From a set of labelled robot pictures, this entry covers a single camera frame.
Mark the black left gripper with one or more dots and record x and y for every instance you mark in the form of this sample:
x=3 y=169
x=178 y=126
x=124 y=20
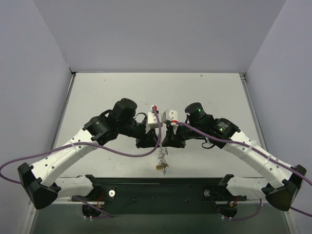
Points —
x=144 y=137

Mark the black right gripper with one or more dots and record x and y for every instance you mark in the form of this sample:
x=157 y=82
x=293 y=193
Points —
x=176 y=137

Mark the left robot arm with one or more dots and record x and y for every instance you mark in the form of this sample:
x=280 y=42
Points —
x=42 y=180

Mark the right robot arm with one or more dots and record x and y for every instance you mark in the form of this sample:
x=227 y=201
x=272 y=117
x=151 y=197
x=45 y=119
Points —
x=280 y=181

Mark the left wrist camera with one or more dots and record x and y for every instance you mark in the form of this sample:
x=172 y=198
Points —
x=154 y=119

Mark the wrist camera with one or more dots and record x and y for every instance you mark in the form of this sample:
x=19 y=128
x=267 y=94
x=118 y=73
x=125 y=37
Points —
x=154 y=119
x=170 y=118

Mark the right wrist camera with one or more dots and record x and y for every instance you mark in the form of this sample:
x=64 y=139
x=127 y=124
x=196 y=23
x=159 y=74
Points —
x=170 y=118

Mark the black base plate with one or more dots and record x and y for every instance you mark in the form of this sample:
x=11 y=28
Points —
x=159 y=196

